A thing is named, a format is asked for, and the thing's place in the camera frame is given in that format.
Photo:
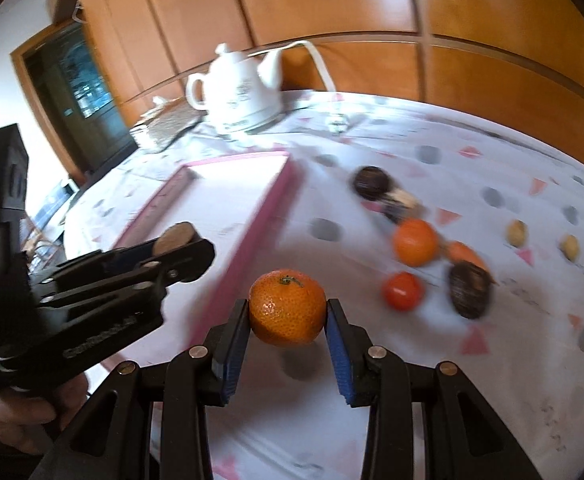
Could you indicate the large orange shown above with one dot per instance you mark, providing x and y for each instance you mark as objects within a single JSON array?
[{"x": 416, "y": 243}]

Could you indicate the red tomato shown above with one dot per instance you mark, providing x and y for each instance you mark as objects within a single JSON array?
[{"x": 403, "y": 291}]

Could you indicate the white ceramic electric kettle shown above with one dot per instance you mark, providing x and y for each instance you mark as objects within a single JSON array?
[{"x": 238, "y": 93}]

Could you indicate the wooden chair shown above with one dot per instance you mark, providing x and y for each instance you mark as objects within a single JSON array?
[{"x": 39, "y": 250}]

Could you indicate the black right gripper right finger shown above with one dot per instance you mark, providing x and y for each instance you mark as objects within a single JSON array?
[{"x": 464, "y": 438}]

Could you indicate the dark round fruit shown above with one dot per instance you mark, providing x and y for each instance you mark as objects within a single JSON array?
[{"x": 371, "y": 183}]

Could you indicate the white patterned tablecloth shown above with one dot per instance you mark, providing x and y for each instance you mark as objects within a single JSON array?
[{"x": 447, "y": 237}]

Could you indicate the orange carrot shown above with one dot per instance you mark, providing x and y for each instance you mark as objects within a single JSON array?
[{"x": 457, "y": 252}]

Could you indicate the small orange mandarin with stem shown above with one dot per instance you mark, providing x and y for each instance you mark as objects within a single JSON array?
[{"x": 287, "y": 308}]

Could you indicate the small tan potato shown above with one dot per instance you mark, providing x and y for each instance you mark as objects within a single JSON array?
[
  {"x": 516, "y": 234},
  {"x": 570, "y": 247}
]

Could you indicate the left small tan potato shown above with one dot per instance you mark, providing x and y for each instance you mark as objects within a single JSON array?
[{"x": 516, "y": 234}]

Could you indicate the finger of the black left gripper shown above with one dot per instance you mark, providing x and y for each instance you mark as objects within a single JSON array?
[
  {"x": 186, "y": 265},
  {"x": 95, "y": 267}
]

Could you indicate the dark glass door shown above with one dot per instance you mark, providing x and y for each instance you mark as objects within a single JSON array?
[{"x": 77, "y": 100}]

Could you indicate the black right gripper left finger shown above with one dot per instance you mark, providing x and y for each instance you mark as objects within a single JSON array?
[{"x": 150, "y": 422}]

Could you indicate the pink white tray box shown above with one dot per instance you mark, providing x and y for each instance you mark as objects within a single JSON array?
[{"x": 231, "y": 201}]

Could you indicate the left human hand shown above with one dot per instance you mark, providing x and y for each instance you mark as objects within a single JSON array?
[{"x": 22, "y": 418}]

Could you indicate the dark brown oval fruit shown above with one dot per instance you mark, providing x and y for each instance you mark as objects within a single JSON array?
[{"x": 469, "y": 289}]

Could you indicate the woven tissue box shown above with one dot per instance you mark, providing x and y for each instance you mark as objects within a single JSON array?
[{"x": 162, "y": 125}]

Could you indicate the wooden wall cabinet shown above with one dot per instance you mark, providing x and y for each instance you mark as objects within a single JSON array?
[{"x": 516, "y": 62}]

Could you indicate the right small tan potato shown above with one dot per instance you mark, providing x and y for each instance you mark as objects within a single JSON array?
[{"x": 570, "y": 247}]

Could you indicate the dark cylinder with tan top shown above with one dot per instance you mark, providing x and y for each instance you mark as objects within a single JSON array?
[{"x": 176, "y": 236}]

